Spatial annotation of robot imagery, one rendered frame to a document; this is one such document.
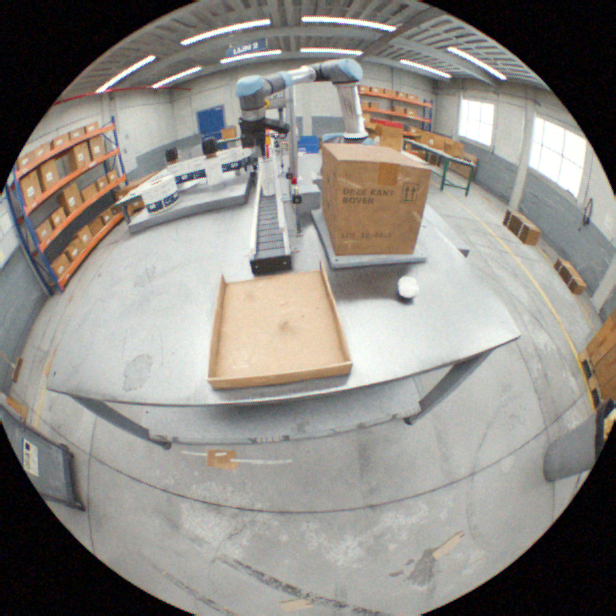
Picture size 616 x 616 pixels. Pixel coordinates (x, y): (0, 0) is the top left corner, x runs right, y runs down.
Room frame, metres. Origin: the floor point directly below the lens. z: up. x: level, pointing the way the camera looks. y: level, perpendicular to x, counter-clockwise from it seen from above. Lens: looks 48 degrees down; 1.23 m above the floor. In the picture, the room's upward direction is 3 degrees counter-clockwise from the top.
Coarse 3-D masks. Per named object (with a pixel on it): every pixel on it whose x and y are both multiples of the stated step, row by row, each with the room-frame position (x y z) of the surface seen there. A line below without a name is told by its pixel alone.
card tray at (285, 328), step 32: (224, 288) 0.44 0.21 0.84; (256, 288) 0.43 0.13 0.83; (288, 288) 0.42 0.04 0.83; (320, 288) 0.42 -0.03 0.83; (224, 320) 0.33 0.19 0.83; (256, 320) 0.33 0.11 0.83; (288, 320) 0.32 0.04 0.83; (320, 320) 0.32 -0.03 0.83; (224, 352) 0.25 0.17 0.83; (256, 352) 0.25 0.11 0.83; (288, 352) 0.24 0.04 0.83; (320, 352) 0.24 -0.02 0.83; (224, 384) 0.17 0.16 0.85; (256, 384) 0.17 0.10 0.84
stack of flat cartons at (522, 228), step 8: (504, 216) 2.95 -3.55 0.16; (512, 216) 2.78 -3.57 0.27; (520, 216) 2.80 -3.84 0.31; (504, 224) 2.88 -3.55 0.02; (512, 224) 2.71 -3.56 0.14; (520, 224) 2.54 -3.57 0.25; (528, 224) 2.51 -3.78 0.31; (512, 232) 2.64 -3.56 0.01; (520, 232) 2.48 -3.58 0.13; (528, 232) 2.32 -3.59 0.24; (536, 232) 2.35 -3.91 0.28; (520, 240) 2.41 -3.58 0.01; (528, 240) 2.32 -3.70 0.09; (536, 240) 2.35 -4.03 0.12
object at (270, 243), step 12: (264, 204) 0.87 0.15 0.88; (276, 204) 0.85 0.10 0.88; (264, 216) 0.75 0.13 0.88; (276, 216) 0.74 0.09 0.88; (264, 228) 0.66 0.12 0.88; (276, 228) 0.65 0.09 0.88; (264, 240) 0.58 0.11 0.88; (276, 240) 0.58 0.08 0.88; (264, 252) 0.52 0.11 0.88; (276, 252) 0.52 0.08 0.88
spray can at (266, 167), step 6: (264, 162) 0.95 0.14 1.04; (270, 162) 0.96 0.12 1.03; (264, 168) 0.95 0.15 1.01; (270, 168) 0.96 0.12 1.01; (264, 174) 0.95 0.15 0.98; (270, 174) 0.96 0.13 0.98; (264, 180) 0.96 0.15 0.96; (270, 180) 0.96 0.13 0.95; (264, 186) 0.96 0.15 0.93; (270, 186) 0.96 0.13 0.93; (264, 192) 0.96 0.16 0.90; (270, 192) 0.96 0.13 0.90
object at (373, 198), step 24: (336, 144) 0.80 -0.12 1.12; (336, 168) 0.55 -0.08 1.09; (360, 168) 0.53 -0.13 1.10; (384, 168) 0.53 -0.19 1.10; (408, 168) 0.53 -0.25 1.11; (336, 192) 0.54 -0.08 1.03; (360, 192) 0.53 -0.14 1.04; (384, 192) 0.53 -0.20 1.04; (408, 192) 0.53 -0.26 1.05; (336, 216) 0.53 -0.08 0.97; (360, 216) 0.53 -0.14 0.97; (384, 216) 0.53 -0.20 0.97; (408, 216) 0.53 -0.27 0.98; (336, 240) 0.53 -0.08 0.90; (360, 240) 0.53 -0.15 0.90; (384, 240) 0.53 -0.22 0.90; (408, 240) 0.53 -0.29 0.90
